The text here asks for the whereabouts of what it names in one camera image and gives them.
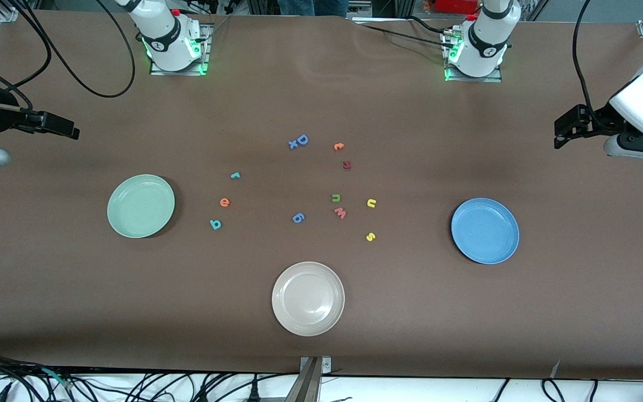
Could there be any light green plate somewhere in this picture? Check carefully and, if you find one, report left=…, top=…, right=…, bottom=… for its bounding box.
left=107, top=174, right=176, bottom=239

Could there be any blue plate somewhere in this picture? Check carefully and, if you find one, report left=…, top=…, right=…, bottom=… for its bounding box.
left=451, top=198, right=520, bottom=265

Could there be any red box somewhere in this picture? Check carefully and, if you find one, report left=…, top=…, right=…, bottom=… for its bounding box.
left=433, top=0, right=482, bottom=15

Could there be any person in blue jeans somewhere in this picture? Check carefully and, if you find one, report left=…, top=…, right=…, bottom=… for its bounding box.
left=277, top=0, right=351, bottom=18

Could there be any beige plate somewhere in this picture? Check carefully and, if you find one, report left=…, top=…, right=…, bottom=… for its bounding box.
left=271, top=261, right=346, bottom=337

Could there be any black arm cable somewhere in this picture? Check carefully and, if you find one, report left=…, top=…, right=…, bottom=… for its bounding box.
left=572, top=0, right=604, bottom=127
left=12, top=0, right=136, bottom=99
left=0, top=0, right=52, bottom=112

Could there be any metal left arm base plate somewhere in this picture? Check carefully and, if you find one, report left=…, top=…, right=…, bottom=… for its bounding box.
left=443, top=31, right=503, bottom=84

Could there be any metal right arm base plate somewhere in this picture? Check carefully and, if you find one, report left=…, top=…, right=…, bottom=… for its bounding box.
left=150, top=22, right=214, bottom=76

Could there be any black base cable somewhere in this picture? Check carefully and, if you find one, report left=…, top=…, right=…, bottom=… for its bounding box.
left=355, top=16, right=459, bottom=50

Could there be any teal floor cable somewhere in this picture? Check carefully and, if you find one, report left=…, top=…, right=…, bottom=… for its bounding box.
left=39, top=367, right=74, bottom=391

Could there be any metal table bracket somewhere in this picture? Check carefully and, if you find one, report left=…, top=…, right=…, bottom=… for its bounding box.
left=285, top=356, right=333, bottom=402

